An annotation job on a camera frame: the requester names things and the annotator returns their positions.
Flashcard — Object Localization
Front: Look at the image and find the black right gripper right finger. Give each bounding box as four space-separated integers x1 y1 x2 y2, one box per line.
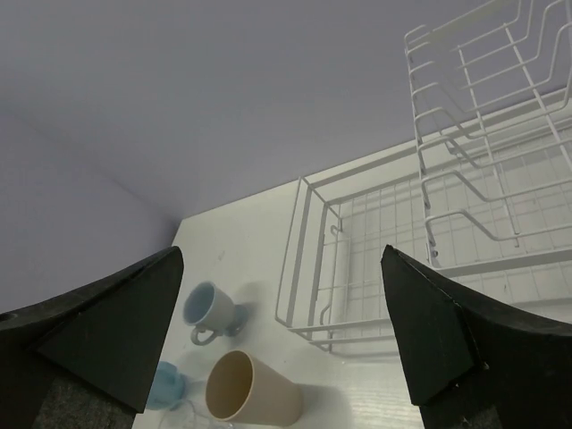
381 245 571 428

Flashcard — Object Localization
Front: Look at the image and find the light blue mug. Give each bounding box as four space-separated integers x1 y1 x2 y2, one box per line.
146 361 185 410

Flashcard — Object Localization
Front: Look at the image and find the beige plastic tumbler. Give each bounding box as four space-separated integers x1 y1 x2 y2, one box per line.
205 349 303 427

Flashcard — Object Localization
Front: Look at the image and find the clear glass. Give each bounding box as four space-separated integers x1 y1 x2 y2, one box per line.
158 400 233 429

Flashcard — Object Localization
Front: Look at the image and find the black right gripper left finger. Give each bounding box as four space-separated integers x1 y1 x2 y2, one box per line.
1 246 183 428

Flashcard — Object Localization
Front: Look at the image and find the grey footed ceramic mug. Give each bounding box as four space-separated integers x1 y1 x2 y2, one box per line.
182 282 248 346

